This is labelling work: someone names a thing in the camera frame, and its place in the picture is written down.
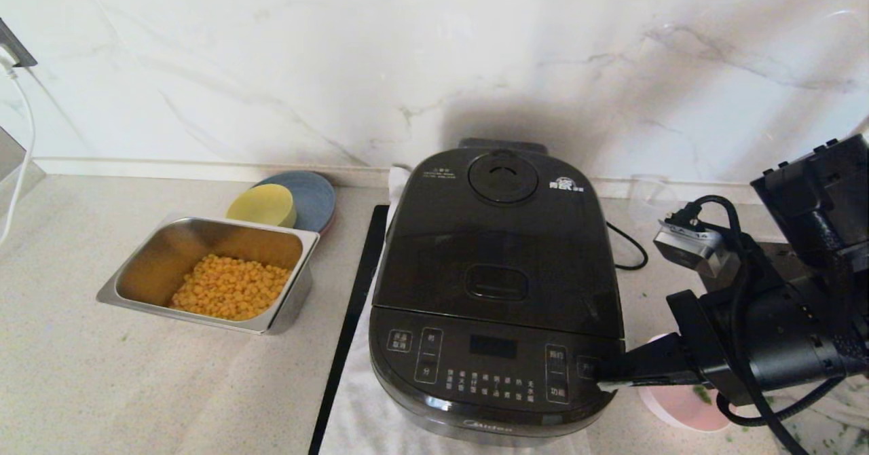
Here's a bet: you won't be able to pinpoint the pink bowl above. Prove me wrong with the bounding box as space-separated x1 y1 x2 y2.
638 333 737 433

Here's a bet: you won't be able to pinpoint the black rice cooker lid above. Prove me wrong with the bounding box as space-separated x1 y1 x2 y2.
372 148 625 338

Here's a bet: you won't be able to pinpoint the yellow bowl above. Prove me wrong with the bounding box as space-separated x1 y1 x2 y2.
225 183 297 230

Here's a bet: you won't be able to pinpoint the white cloth with green bits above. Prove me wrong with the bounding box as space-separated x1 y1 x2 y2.
743 374 869 455

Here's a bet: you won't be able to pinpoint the clear plastic measuring cup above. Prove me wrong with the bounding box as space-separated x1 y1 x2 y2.
628 175 681 223

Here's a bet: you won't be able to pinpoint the white towel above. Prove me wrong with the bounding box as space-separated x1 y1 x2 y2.
319 166 591 455

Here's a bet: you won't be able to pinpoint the blue grey plate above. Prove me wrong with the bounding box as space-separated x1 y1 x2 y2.
253 170 337 235

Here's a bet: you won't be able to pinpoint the yellow corn kernels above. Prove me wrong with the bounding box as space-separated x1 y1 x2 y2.
170 253 293 322

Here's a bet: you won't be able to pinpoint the stainless steel tray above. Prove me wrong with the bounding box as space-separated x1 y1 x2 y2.
95 216 320 337

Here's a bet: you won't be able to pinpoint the grey metal panel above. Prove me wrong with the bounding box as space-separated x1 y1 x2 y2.
0 126 47 221

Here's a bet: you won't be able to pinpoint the black power cord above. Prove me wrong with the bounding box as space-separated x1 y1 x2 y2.
604 221 649 270

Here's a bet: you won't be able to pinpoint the grey camera module with plug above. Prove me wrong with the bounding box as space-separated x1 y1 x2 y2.
653 221 742 280

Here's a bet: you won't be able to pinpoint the white power cable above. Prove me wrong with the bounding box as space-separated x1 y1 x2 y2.
0 48 38 249

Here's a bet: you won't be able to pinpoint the dark wall socket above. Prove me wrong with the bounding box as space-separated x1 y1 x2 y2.
0 17 40 70

